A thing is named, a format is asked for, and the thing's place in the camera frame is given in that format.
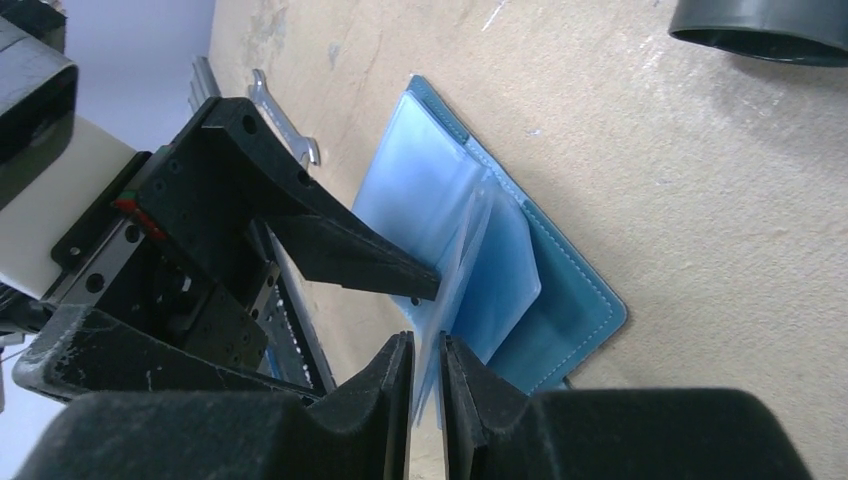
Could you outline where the aluminium frame rail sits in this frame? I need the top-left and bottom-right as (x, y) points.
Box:
(188, 56), (221, 113)

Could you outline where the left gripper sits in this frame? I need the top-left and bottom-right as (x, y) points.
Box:
(12, 97), (440, 405)

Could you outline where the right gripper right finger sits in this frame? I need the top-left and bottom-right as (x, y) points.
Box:
(440, 335), (810, 479)

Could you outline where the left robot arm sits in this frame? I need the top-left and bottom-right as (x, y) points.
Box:
(1, 1), (440, 403)

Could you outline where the silver open-end wrench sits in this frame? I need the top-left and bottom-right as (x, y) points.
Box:
(248, 69), (321, 169)

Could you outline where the black corrugated hose centre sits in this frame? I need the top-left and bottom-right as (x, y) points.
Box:
(667, 0), (848, 68)

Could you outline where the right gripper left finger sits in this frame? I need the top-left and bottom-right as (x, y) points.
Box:
(18, 331), (414, 479)

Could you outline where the blue leather card holder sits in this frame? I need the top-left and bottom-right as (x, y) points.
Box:
(353, 75), (627, 419)

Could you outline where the black table front rail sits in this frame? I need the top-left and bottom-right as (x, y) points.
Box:
(261, 225), (339, 397)

